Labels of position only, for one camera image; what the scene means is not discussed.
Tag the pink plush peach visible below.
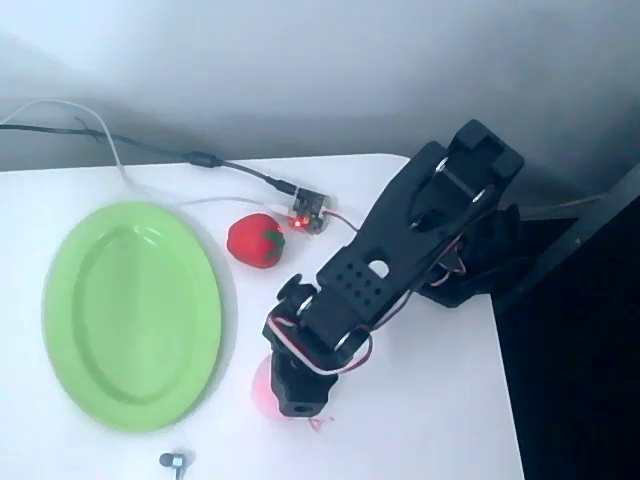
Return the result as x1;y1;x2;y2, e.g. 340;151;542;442
251;355;301;422

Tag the green oval plate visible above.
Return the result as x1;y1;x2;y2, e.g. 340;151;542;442
42;201;224;434

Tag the red plush strawberry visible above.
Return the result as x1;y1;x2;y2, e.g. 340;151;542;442
226;213;287;271

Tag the grey metal earphone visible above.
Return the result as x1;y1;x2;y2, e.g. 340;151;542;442
158;448;196;480

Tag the small controller circuit board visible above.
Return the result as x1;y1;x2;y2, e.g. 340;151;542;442
288;185;335;234

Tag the dark furniture panel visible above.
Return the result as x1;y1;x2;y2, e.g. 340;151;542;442
492;164;640;480

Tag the red white servo wire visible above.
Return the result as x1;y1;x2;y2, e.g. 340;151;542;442
267;184;497;377

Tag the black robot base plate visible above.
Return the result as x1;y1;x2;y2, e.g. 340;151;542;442
419;269;502;308

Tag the black power cable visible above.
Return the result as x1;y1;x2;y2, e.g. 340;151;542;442
0;122;300;196

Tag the white usb cable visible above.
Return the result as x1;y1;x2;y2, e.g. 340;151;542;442
0;99;292;214

